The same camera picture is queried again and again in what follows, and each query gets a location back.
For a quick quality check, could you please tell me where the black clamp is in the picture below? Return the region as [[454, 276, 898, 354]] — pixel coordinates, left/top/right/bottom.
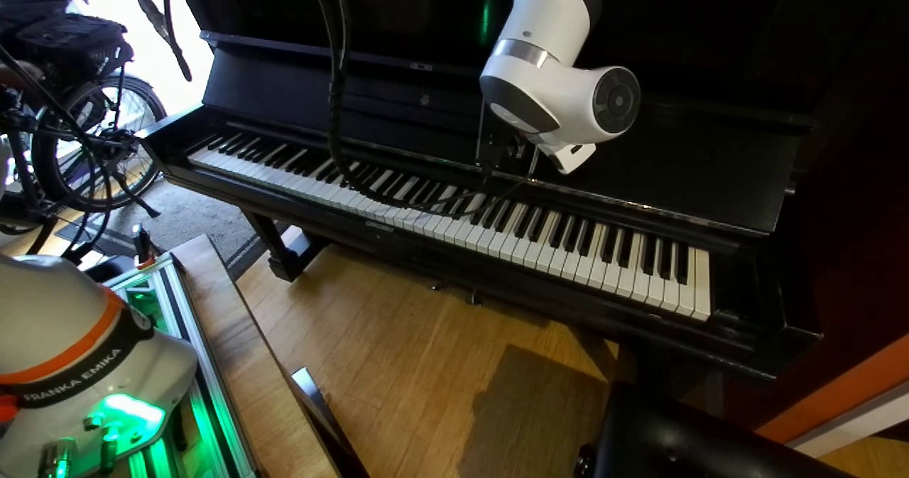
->
[[132, 224, 156, 266]]

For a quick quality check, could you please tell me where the black hanging strap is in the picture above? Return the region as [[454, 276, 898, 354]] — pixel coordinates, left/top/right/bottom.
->
[[117, 0, 193, 82]]

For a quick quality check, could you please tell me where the black upright piano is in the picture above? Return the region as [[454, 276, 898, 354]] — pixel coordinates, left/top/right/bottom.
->
[[137, 0, 909, 388]]

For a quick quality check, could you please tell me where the grey rug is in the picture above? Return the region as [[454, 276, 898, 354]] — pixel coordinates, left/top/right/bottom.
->
[[107, 178, 265, 264]]

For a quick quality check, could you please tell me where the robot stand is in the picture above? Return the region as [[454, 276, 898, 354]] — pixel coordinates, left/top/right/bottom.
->
[[105, 234, 371, 478]]

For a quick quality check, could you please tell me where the black bicycle bag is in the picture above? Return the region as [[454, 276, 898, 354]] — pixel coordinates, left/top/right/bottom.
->
[[0, 0, 135, 75]]

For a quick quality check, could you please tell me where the black piano bench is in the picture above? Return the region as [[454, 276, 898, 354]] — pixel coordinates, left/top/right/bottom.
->
[[574, 381, 861, 478]]

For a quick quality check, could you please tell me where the black bicycle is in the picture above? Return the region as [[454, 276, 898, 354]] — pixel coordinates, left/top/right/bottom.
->
[[0, 34, 168, 255]]

